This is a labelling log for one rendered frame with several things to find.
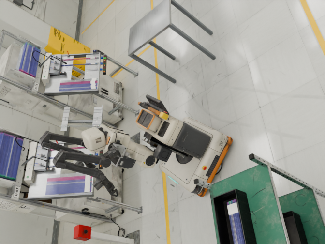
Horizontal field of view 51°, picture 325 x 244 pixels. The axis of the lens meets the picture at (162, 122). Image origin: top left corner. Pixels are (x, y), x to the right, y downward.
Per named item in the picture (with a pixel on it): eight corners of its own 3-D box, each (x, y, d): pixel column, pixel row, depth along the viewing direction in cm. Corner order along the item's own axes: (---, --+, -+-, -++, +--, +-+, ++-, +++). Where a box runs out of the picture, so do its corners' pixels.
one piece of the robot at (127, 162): (125, 145, 332) (107, 138, 319) (139, 156, 310) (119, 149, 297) (117, 160, 332) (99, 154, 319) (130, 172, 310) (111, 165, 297)
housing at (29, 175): (41, 147, 417) (37, 141, 405) (35, 185, 390) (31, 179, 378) (34, 147, 417) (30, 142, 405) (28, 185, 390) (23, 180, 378)
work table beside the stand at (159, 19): (215, 58, 418) (169, 23, 369) (174, 83, 461) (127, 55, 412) (212, 31, 441) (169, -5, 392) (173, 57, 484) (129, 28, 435)
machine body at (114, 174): (125, 165, 474) (87, 151, 437) (125, 215, 435) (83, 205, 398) (97, 181, 511) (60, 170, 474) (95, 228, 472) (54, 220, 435)
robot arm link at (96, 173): (58, 161, 256) (54, 156, 265) (55, 168, 256) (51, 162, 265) (106, 175, 282) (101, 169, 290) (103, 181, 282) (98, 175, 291)
